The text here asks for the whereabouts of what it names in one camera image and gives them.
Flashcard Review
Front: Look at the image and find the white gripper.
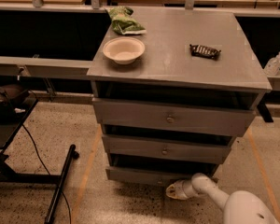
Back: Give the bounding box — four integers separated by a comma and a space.
166, 180, 198, 200

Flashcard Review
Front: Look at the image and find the white paper bowl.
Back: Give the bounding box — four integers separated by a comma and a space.
103, 37, 146, 64

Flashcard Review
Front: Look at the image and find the grey top drawer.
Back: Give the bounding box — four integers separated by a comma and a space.
92, 98, 255, 136

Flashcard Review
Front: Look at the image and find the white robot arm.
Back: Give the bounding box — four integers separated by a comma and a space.
166, 173, 280, 224

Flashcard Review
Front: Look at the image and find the black floor cable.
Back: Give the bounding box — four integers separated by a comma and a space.
21, 123, 73, 224

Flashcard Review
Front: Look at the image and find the green chip bag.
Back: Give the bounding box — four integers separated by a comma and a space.
107, 7, 147, 35

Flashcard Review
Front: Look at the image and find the dark candy bar wrapper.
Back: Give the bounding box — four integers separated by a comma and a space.
189, 45, 221, 60

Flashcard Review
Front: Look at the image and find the grey middle drawer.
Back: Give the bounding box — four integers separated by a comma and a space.
102, 134, 231, 164

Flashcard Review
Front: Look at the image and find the grey bottom drawer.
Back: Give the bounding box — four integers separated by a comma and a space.
106, 154, 218, 187

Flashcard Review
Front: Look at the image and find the grey wooden drawer cabinet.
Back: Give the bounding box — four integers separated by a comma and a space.
86, 7, 273, 177

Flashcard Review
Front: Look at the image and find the grey drawer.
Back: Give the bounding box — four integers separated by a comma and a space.
92, 98, 255, 136
106, 154, 218, 187
102, 134, 231, 164

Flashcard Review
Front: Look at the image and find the clear hand sanitizer bottle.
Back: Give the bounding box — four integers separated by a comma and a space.
264, 51, 280, 76

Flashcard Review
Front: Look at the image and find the grey long workbench rail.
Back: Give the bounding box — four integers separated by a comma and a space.
0, 56, 92, 79

